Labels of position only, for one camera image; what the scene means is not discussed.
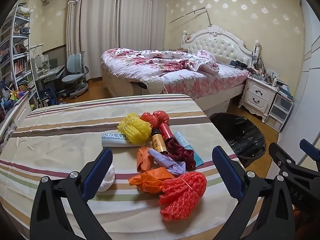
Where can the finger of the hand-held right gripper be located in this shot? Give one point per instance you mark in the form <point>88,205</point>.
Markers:
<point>281,161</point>
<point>311,150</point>

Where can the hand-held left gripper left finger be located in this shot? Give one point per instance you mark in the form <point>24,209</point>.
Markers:
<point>96,172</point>

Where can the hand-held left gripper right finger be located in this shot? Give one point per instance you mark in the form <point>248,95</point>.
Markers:
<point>228,172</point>

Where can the white tissue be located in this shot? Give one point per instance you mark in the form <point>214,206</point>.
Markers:
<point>107,178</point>

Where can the white printed sachet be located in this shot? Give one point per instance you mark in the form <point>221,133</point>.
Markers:
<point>113,141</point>

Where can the black lined waste bin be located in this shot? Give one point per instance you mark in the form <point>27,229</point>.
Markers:
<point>237,135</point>

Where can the orange wrapper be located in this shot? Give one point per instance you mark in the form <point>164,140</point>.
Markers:
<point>143,158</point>

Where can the dark red foam net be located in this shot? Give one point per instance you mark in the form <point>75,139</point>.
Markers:
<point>181,153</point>

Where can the teal and white sachet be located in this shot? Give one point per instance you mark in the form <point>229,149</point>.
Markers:
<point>186,143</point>

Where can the red foam fruit net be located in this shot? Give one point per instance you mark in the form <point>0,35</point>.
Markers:
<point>182,195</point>

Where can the orange plastic bag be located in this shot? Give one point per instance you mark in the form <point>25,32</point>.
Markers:
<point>150,181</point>

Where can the purple paper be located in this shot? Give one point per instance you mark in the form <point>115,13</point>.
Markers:
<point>172,167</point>

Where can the yellow foam fruit net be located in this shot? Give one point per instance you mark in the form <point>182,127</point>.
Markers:
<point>135,128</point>

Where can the gold label small bottle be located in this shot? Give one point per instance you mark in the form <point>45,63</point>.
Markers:
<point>159,142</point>

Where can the red label small bottle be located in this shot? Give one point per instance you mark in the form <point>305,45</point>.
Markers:
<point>168,132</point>

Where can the red knotted plastic bag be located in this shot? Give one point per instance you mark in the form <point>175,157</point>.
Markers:
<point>160,117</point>

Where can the person's right forearm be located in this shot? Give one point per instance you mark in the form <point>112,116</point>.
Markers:
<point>296,212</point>

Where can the plastic drawer unit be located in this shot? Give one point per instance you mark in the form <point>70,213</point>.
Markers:
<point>281,111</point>

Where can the striped tablecloth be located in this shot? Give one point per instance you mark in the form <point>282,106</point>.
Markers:
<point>62,135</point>

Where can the white nightstand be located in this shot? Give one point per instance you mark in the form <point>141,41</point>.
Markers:
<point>258,97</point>

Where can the white wardrobe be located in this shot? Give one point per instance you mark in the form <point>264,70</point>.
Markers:
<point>311,80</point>

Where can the pile of toiletries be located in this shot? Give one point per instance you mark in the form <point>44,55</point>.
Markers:
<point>265,76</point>

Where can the pink floral bedsheet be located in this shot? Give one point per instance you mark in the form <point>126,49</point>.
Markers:
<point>205,82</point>

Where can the white wooden furniture panel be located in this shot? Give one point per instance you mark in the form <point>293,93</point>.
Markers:
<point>18,112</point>

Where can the blue-grey swivel chair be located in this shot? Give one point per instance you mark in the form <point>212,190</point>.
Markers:
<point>75,75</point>

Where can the dark clothes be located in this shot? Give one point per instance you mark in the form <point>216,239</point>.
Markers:
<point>237,64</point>

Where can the grey study desk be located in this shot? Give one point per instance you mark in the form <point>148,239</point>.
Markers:
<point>52,73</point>

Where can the pile of colourful toys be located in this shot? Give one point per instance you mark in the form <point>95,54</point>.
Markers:
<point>11,96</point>

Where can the dark small screen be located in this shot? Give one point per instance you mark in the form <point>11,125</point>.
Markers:
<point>53,62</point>

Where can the floral quilt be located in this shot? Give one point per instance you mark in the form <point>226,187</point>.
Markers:
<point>140,60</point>

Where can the white desktop device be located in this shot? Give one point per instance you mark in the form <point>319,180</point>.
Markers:
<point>41,61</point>

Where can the white tufted bed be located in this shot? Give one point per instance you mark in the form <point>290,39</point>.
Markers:
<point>220,42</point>

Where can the white desk lamp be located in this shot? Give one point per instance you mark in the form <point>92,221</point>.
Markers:
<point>36,47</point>

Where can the white bookshelf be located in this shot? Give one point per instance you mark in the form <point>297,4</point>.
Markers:
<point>17,55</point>

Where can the beige curtain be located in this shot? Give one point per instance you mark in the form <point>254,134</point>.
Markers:
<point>142,20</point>
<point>95,30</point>

